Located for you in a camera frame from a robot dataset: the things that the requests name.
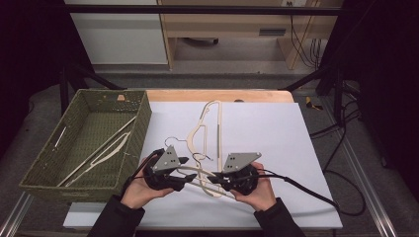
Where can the white cabinet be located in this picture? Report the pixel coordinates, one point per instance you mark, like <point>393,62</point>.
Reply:
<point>122,39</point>

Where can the dark curtain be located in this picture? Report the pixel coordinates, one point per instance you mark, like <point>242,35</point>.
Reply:
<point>29,49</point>
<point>385,82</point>

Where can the wooden desk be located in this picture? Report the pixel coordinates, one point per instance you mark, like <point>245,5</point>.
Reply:
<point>230,23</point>

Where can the black horizontal bar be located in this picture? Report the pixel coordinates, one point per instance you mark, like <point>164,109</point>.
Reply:
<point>197,10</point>

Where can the person's right hand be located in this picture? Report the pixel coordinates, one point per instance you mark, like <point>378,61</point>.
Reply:
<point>260,197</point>

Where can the green woven basket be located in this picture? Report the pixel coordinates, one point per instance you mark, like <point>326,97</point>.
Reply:
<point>49,158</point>

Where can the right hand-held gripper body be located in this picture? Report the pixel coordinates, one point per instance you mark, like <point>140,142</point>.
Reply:
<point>240,159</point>

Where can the black metal stand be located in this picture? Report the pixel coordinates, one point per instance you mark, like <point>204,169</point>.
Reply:
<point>64,89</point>
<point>336,89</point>

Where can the yellow and black tool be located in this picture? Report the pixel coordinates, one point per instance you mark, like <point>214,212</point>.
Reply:
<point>309,102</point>

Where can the aluminium rail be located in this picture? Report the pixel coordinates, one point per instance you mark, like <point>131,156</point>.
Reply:
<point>15,215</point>
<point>369,184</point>

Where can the person's left hand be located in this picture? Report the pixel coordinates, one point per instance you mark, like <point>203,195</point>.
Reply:
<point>140,194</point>

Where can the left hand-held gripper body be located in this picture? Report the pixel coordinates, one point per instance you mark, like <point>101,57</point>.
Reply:
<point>168,159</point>

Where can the wooden table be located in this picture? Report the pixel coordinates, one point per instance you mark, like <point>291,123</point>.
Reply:
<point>184,95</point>

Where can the white sheet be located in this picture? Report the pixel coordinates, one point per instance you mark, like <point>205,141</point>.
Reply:
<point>270,131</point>

